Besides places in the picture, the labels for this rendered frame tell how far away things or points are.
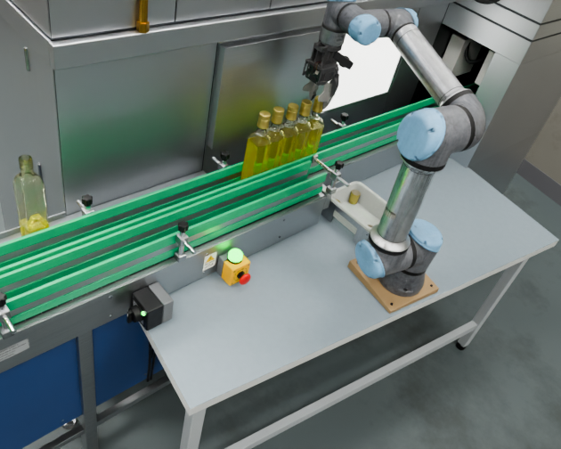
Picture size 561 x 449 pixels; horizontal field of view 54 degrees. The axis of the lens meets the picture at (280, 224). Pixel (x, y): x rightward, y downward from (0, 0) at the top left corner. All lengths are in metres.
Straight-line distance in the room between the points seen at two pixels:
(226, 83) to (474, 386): 1.77
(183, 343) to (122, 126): 0.60
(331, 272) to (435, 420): 0.99
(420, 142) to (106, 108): 0.79
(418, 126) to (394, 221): 0.29
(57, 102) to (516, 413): 2.22
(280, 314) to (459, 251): 0.76
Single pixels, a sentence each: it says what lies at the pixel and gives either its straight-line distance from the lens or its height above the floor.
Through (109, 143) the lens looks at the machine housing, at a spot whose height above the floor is 1.08.
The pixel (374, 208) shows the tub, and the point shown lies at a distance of 2.02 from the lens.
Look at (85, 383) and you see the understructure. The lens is 1.74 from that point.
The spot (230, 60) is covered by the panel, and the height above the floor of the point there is 1.28.
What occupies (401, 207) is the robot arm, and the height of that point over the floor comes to 1.15.
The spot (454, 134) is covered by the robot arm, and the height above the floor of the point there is 1.38.
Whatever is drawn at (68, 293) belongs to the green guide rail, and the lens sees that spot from 1.42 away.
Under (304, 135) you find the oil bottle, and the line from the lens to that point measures 1.80.
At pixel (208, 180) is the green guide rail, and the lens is 1.71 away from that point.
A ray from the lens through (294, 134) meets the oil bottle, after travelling 1.75.
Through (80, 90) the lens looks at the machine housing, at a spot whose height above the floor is 1.26.
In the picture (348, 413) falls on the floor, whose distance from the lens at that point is 2.40.
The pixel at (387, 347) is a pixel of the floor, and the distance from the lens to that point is 2.66.
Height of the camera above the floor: 1.99
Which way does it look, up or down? 41 degrees down
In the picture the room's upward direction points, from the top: 15 degrees clockwise
